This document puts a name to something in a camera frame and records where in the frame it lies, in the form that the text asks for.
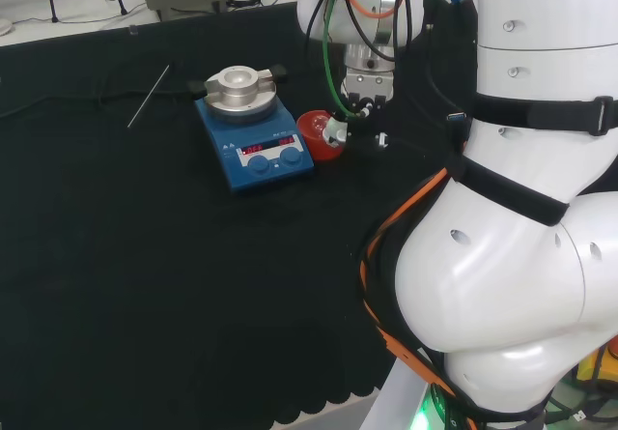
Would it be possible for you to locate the heater with blue base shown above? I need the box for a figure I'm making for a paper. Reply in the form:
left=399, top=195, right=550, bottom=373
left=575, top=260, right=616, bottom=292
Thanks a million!
left=188, top=64, right=316, bottom=194

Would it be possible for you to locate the red rubber flask ring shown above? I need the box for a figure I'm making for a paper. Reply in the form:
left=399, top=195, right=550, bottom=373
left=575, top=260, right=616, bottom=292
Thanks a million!
left=295, top=109, right=347, bottom=163

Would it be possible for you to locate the thin orange cable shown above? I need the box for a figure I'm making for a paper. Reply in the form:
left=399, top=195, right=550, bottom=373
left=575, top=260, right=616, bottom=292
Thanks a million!
left=345, top=0, right=400, bottom=19

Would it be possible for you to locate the black cloth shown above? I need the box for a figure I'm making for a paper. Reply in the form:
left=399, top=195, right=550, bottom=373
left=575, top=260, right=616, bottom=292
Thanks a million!
left=0, top=0, right=455, bottom=430

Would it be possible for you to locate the yellow stop button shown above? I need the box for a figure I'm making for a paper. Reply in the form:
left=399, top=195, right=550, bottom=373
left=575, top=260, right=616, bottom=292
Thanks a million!
left=574, top=342, right=618, bottom=395

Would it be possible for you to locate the orange cable bundle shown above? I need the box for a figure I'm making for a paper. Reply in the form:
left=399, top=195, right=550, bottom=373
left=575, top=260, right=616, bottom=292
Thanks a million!
left=359, top=166, right=477, bottom=430

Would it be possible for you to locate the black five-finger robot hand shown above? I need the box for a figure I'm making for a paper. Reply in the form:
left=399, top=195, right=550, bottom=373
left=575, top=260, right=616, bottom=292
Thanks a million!
left=323, top=70, right=396, bottom=152

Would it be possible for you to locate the green cable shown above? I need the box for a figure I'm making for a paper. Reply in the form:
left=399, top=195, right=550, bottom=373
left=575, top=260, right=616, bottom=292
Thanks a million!
left=322, top=0, right=368, bottom=120

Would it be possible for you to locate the thin silver rod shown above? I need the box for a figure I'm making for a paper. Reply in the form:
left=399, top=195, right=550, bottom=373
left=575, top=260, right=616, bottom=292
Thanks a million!
left=126, top=64, right=171, bottom=129

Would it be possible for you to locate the grey metal base plate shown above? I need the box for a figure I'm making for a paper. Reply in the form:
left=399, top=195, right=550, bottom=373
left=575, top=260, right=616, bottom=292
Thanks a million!
left=359, top=356, right=434, bottom=430

